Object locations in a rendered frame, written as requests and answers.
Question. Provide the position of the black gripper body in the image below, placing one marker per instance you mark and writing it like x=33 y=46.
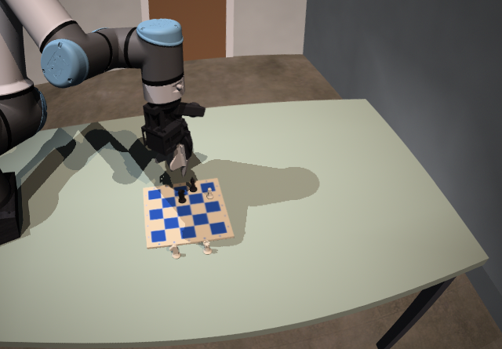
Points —
x=165 y=130

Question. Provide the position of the blue and cream chessboard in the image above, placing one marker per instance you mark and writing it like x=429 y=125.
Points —
x=199 y=219

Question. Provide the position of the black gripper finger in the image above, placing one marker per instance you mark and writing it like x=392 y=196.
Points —
x=160 y=158
x=182 y=154

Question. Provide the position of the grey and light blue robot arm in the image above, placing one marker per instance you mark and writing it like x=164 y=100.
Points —
x=70 y=56

